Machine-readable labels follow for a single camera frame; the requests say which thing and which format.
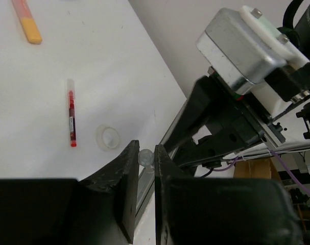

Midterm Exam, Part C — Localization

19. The clear tape roll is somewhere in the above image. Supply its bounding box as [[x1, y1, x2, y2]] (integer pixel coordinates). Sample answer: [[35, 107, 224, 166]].
[[95, 125, 121, 152]]

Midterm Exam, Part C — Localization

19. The orange highlighter marker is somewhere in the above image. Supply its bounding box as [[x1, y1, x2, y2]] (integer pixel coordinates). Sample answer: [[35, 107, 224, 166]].
[[12, 0, 42, 44]]

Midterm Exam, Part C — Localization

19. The aluminium table rail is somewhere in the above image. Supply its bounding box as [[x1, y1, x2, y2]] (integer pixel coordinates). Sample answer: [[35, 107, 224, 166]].
[[135, 99, 191, 225]]

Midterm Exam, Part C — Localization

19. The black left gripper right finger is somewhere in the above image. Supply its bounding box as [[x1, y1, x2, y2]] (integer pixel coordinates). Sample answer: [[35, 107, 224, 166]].
[[154, 145, 303, 244]]

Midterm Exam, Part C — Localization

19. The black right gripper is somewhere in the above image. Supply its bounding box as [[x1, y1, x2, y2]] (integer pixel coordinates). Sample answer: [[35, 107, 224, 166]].
[[163, 73, 264, 170]]

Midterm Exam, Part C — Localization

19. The red gel pen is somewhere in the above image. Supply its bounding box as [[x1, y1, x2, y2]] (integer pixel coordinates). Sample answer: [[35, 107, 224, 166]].
[[67, 79, 77, 148]]

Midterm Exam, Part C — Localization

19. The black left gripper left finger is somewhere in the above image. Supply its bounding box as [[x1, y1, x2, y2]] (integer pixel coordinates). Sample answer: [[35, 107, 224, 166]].
[[0, 140, 139, 244]]

